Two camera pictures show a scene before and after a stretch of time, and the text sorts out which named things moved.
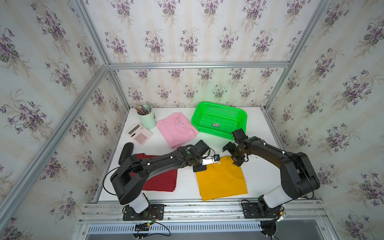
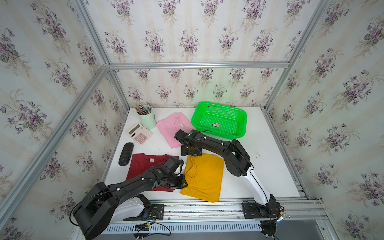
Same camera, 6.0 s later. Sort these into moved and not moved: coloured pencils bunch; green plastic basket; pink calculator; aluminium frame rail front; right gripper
Moved: right gripper
Not moved: aluminium frame rail front; pink calculator; coloured pencils bunch; green plastic basket
